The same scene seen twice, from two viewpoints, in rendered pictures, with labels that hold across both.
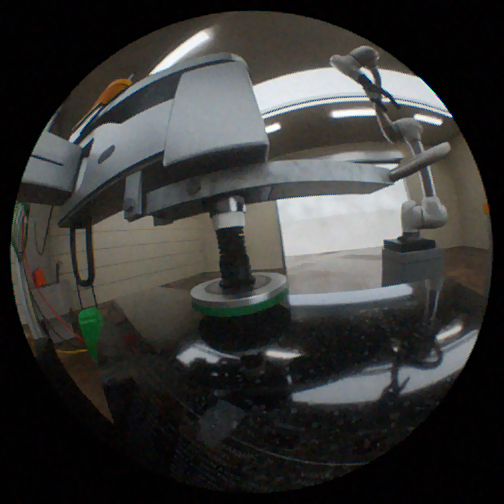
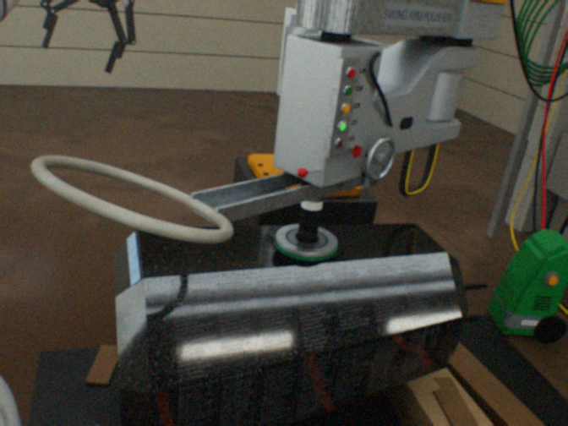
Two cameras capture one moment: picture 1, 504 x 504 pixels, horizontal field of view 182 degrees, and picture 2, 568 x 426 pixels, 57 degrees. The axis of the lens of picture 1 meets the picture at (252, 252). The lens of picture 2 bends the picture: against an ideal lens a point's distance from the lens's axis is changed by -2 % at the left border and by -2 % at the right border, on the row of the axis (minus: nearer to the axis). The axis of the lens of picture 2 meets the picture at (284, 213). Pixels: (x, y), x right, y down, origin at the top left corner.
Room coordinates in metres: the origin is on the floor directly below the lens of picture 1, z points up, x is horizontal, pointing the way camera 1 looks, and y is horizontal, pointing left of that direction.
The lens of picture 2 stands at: (1.34, -1.25, 1.72)
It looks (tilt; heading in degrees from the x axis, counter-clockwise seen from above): 25 degrees down; 131
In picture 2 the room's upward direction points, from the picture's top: 7 degrees clockwise
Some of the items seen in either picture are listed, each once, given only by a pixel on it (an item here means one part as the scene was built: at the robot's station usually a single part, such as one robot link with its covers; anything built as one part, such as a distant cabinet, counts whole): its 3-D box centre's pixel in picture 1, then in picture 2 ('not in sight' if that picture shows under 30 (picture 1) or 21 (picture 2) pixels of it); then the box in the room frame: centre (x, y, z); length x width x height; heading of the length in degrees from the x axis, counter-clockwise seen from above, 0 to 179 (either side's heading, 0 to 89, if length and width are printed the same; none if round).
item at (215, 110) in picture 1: (192, 128); (341, 111); (0.33, 0.12, 1.32); 0.36 x 0.22 x 0.45; 89
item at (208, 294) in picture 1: (238, 285); (306, 239); (0.33, 0.04, 0.87); 0.21 x 0.21 x 0.01
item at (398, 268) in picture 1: (408, 300); not in sight; (0.64, -1.13, 0.40); 0.50 x 0.50 x 0.80; 63
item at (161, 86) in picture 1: (139, 108); (405, 17); (0.33, 0.39, 1.62); 0.96 x 0.25 x 0.17; 89
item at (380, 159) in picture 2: not in sight; (371, 155); (0.45, 0.16, 1.20); 0.15 x 0.10 x 0.15; 89
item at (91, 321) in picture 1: (92, 324); (543, 260); (0.73, 1.65, 0.43); 0.35 x 0.35 x 0.87; 45
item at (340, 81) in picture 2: not in sight; (341, 107); (0.44, -0.03, 1.37); 0.08 x 0.03 x 0.28; 89
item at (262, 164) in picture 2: not in sight; (303, 172); (-0.31, 0.75, 0.76); 0.49 x 0.49 x 0.05; 60
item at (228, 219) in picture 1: (228, 221); (312, 201); (0.33, 0.04, 1.02); 0.07 x 0.07 x 0.04
